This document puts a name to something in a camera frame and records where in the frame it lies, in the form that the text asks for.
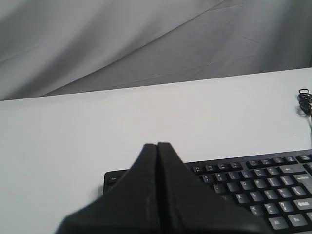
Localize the black USB cable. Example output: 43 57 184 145
296 88 312 152

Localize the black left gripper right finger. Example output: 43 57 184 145
157 143 271 234

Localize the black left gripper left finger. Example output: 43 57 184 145
56 144 159 234

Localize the grey backdrop cloth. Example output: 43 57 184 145
0 0 312 100

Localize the black acer keyboard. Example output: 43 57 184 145
103 147 312 234

